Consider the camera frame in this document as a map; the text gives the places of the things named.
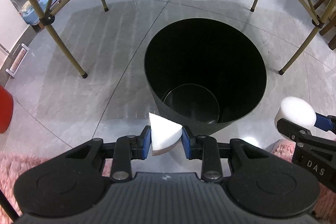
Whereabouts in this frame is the white foam wedge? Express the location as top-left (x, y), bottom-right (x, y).
top-left (149, 113), bottom-right (182, 156)

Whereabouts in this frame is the white foam cylinder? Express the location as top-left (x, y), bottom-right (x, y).
top-left (274, 96), bottom-right (317, 130)

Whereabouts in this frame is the black round trash bin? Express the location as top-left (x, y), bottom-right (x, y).
top-left (144, 18), bottom-right (267, 135)

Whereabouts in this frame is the pink fluffy slipper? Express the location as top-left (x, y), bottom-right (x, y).
top-left (270, 139), bottom-right (295, 162)

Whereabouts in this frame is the red plastic bucket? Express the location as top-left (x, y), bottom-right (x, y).
top-left (0, 86), bottom-right (14, 134)

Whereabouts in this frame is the white floor squeegee mop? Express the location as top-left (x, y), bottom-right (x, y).
top-left (1, 43), bottom-right (30, 79)

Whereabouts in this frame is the blue pet feeder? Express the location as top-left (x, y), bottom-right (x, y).
top-left (11, 0), bottom-right (62, 27)

